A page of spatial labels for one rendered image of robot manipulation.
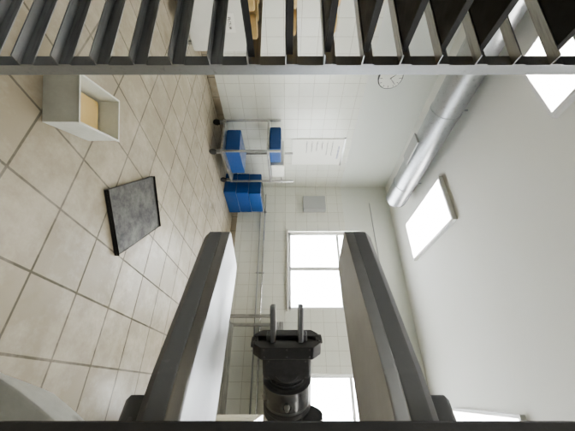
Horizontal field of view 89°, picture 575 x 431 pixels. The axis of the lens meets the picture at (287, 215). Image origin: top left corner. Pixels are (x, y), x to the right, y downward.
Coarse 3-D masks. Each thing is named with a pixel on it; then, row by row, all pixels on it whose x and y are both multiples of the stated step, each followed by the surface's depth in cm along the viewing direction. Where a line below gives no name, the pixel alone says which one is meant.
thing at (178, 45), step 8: (184, 0) 77; (192, 0) 77; (176, 8) 72; (184, 8) 76; (192, 8) 76; (176, 16) 72; (184, 16) 75; (192, 16) 75; (176, 24) 72; (184, 24) 74; (176, 32) 72; (184, 32) 73; (176, 40) 72; (184, 40) 72; (176, 48) 71; (184, 48) 71; (168, 56) 68; (176, 56) 70; (184, 56) 70; (176, 64) 70; (184, 64) 70
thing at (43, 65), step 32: (0, 64) 70; (128, 64) 70; (160, 64) 70; (192, 64) 70; (224, 64) 70; (320, 64) 70; (352, 64) 70; (384, 64) 70; (416, 64) 70; (544, 64) 70
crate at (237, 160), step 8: (232, 136) 411; (240, 136) 413; (232, 144) 406; (240, 144) 413; (232, 152) 402; (240, 152) 413; (232, 160) 419; (240, 160) 419; (232, 168) 440; (240, 168) 440
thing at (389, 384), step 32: (352, 256) 9; (352, 288) 9; (384, 288) 8; (352, 320) 9; (384, 320) 7; (352, 352) 9; (384, 352) 6; (384, 384) 6; (416, 384) 6; (384, 416) 6; (416, 416) 5; (448, 416) 6
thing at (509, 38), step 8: (504, 24) 72; (504, 32) 72; (512, 32) 70; (504, 40) 72; (512, 40) 70; (512, 48) 70; (512, 56) 70; (520, 56) 68; (512, 64) 70; (520, 64) 70
